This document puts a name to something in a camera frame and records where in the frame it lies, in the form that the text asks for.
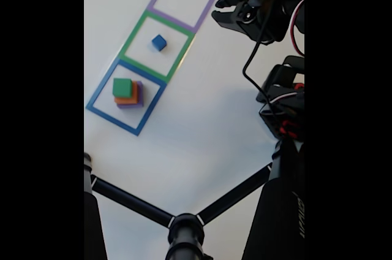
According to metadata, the small blue cube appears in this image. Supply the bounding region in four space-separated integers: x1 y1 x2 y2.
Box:
151 34 168 52

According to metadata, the purple square block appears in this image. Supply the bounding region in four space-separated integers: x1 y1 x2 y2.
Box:
116 80 145 110

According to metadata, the orange square block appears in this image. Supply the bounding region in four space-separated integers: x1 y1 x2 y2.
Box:
114 81 139 105

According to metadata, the green square block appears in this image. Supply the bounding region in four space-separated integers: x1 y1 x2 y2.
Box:
112 77 134 98

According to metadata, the black camera cable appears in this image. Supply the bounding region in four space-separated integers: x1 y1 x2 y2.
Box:
242 0 288 126

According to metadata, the green square frame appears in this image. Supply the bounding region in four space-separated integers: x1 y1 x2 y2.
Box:
118 9 197 85

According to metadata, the blue square frame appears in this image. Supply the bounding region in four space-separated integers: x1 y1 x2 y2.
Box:
85 58 168 137

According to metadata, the black camera tripod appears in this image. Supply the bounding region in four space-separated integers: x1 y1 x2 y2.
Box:
84 139 305 260

